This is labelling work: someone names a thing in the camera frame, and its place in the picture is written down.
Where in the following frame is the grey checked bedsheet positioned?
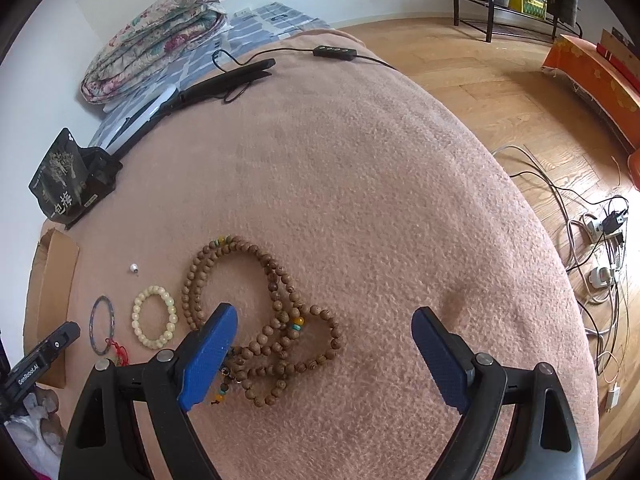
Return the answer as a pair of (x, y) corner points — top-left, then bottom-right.
(89, 2), (333, 153)

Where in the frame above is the white crumpled cloth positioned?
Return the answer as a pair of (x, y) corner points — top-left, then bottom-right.
(6, 391), (67, 463)

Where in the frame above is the thin blue bangle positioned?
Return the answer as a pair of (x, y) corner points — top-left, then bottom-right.
(89, 295), (117, 357)

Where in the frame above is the tangle of floor cables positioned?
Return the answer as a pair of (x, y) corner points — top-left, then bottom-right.
(490, 144), (632, 386)

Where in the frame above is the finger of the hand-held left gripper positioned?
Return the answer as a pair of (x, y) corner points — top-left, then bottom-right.
(36, 322), (81, 367)

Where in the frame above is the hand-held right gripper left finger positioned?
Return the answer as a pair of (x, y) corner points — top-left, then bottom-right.
(59, 302), (238, 480)

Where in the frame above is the pink fleece blanket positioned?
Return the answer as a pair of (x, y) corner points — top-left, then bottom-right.
(22, 27), (601, 480)

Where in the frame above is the black metal rack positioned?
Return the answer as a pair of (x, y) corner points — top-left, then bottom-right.
(453, 0), (585, 44)

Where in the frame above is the red knot charm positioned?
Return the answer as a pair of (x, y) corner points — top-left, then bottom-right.
(106, 339), (133, 367)

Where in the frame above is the black cable with inline controller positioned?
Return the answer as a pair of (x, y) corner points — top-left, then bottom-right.
(212, 45), (398, 103)

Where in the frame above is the green box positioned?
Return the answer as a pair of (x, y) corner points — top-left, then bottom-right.
(521, 0), (549, 22)

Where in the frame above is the long wooden bead necklace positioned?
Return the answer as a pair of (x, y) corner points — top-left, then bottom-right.
(182, 234), (344, 409)

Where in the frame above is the orange cloth covered bench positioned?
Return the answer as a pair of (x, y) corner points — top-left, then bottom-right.
(541, 33), (640, 153)

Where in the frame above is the black snack pouch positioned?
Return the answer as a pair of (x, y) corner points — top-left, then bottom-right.
(28, 127), (122, 231)

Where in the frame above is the white bead bracelet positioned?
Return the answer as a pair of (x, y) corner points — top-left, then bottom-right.
(131, 285), (179, 349)

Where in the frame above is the white plug charger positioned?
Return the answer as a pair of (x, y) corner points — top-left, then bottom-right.
(589, 266), (617, 289)

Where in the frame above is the folded floral quilt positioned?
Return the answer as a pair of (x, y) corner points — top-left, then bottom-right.
(81, 0), (229, 106)

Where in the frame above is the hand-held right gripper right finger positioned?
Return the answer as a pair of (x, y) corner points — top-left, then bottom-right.
(410, 306), (586, 480)

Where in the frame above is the black power adapter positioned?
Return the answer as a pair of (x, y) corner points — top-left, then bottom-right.
(602, 210), (628, 234)

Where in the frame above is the brown cardboard piece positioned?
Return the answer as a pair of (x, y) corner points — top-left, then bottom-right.
(22, 229), (81, 390)

